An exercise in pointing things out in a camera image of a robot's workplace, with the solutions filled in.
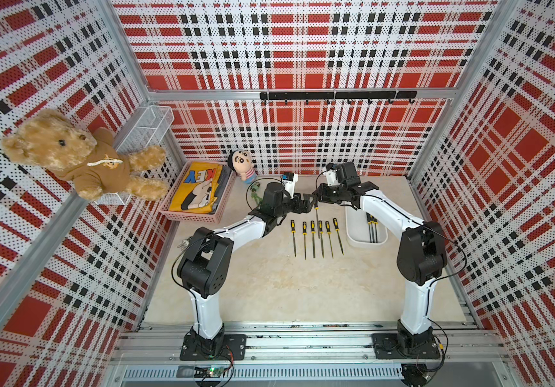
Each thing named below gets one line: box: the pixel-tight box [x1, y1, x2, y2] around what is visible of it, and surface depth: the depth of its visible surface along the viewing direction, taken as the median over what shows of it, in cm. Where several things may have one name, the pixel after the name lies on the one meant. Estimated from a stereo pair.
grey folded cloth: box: [212, 165, 234, 214], surface depth 113 cm
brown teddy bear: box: [1, 109, 169, 201], surface depth 54 cm
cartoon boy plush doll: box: [227, 149, 258, 184], surface depth 113 cm
